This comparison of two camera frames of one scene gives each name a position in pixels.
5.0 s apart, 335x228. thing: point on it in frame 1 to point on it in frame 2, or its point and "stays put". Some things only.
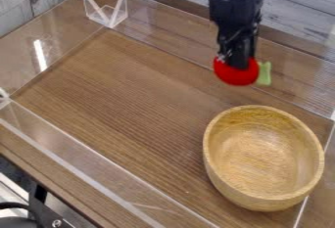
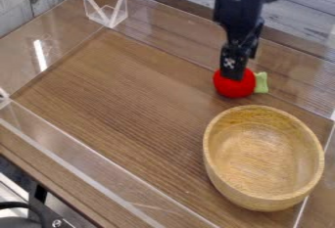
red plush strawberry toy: [255, 72] to [233, 88]
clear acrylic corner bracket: [105, 15] stays put
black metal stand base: [42, 215] stays put
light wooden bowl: [263, 157] stays put
